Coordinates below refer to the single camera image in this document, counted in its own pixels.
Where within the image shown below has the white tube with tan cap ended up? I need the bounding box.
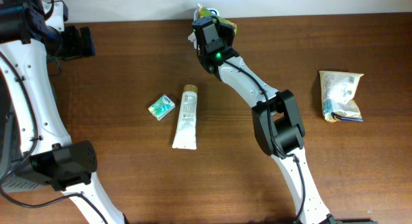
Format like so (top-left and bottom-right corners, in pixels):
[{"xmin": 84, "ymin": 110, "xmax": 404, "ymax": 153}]
[{"xmin": 172, "ymin": 84, "xmax": 198, "ymax": 150}]

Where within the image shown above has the dark grey plastic basket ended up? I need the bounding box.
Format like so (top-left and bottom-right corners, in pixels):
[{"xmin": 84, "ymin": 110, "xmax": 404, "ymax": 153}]
[{"xmin": 1, "ymin": 105, "xmax": 42, "ymax": 193}]

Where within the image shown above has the teal white tissue pack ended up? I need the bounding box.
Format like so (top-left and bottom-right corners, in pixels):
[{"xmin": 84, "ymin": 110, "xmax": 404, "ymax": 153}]
[{"xmin": 148, "ymin": 95, "xmax": 175, "ymax": 120}]

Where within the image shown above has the green snack pouch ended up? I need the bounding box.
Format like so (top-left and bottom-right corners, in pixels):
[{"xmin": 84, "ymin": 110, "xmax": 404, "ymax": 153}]
[{"xmin": 193, "ymin": 3, "xmax": 238, "ymax": 34}]

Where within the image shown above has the black camera cable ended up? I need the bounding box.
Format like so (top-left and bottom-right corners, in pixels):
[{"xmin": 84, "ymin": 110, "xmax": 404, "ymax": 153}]
[
  {"xmin": 0, "ymin": 50, "xmax": 110, "ymax": 224},
  {"xmin": 221, "ymin": 58, "xmax": 306, "ymax": 224}
]

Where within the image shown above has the black left camera cable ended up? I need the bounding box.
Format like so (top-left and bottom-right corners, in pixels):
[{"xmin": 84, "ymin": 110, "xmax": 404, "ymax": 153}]
[{"xmin": 0, "ymin": 50, "xmax": 110, "ymax": 224}]

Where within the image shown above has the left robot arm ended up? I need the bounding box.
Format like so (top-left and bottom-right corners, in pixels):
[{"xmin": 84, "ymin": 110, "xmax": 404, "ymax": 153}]
[{"xmin": 1, "ymin": 0, "xmax": 127, "ymax": 223}]

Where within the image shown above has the black right camera cable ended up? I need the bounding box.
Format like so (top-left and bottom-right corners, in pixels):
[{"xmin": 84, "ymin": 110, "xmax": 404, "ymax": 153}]
[{"xmin": 221, "ymin": 58, "xmax": 306, "ymax": 224}]

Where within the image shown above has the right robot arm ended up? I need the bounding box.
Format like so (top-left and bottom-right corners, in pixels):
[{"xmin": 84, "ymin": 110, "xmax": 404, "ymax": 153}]
[{"xmin": 192, "ymin": 15, "xmax": 336, "ymax": 223}]

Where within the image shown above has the white yellow snack bag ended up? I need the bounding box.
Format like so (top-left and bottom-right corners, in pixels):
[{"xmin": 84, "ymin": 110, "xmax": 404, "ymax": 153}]
[{"xmin": 319, "ymin": 70, "xmax": 363, "ymax": 123}]

